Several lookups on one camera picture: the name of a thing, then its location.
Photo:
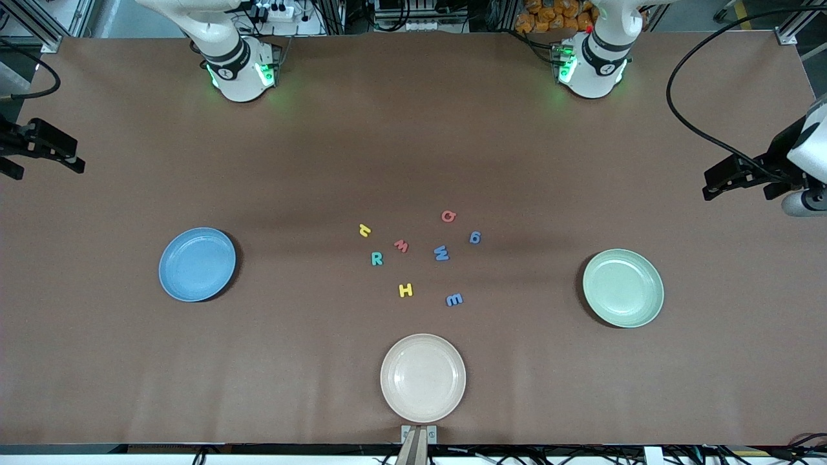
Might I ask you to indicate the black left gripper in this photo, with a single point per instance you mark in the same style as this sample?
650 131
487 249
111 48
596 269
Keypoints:
777 163

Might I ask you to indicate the teal foam letter R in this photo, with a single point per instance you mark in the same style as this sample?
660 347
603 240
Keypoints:
374 259

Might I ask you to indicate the orange snack bags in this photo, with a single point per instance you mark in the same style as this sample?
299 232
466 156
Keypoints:
549 16

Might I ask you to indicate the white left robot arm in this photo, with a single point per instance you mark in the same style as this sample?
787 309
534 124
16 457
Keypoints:
597 71

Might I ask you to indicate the pink foam letter Q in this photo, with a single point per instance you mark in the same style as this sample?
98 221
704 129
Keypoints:
443 216

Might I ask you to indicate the blue plate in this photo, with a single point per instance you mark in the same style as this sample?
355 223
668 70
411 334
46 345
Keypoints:
194 265

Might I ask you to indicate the green plate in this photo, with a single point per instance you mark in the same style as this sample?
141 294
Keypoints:
623 287

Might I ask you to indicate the beige plate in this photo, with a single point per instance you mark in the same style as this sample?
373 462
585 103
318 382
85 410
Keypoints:
423 378

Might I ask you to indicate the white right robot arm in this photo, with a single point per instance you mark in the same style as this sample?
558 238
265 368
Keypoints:
242 71

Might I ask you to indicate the aluminium frame profile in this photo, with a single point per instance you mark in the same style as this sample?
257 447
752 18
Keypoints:
39 29
793 29

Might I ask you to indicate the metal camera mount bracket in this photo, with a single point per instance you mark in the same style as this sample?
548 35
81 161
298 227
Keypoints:
418 445

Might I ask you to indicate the blue foam letter m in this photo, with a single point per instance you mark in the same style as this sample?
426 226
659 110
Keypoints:
454 299

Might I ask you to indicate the yellow foam letter h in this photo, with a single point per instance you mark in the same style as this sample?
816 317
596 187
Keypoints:
364 228
406 290

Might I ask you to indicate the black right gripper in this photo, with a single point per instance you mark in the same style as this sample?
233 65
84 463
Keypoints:
9 143

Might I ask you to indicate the white power strip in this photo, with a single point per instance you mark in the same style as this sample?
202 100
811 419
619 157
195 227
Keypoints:
281 13

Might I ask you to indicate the red foam letter m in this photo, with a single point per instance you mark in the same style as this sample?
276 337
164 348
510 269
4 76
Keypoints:
401 246

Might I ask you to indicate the blue foam letter W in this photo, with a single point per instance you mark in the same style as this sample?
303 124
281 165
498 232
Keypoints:
441 256

